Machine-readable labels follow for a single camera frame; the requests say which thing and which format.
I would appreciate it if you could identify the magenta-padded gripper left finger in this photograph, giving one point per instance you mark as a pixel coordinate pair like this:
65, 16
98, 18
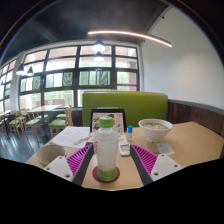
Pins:
60, 166

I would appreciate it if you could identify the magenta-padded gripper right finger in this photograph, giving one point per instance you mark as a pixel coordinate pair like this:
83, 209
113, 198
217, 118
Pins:
163, 166

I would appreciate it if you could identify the beige paper cup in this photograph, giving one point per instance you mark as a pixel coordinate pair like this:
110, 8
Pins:
49, 154

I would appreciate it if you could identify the small white paper slip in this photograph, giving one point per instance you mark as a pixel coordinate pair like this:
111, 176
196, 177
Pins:
165, 148

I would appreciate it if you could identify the white paper sheet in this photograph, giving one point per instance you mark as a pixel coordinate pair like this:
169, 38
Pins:
68, 135

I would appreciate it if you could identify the thin utensil on paper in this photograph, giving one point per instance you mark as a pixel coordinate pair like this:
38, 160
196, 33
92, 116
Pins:
82, 140

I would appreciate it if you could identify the flat round red coaster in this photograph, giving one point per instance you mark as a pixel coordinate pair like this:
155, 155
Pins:
94, 174

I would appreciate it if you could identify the white ceramic bowl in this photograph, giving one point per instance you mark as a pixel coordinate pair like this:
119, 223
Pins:
155, 130

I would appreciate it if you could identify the small white rectangular device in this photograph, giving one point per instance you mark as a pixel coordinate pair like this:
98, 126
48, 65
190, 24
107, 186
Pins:
124, 148

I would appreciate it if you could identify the group of green-seated wooden chairs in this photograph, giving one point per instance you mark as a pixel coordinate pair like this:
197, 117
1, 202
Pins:
58, 122

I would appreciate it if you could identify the small blue-capped white bottle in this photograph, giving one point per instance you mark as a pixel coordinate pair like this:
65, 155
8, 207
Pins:
130, 132

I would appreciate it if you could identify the clear green-capped drink bottle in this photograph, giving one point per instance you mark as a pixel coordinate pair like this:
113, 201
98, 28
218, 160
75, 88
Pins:
106, 146

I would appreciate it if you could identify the light wooden dining table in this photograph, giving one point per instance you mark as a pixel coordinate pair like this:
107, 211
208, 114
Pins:
44, 108

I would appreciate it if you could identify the black-framed standing menu card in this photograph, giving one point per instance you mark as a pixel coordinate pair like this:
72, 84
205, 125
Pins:
117, 120

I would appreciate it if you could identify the green upholstered bench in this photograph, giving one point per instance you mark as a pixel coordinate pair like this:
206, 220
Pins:
140, 105

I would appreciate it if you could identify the group of black pendant lamps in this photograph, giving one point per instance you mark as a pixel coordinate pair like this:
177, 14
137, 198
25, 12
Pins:
98, 46

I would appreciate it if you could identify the long curved ceiling light bar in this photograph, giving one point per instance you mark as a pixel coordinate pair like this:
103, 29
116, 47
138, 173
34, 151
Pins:
133, 34

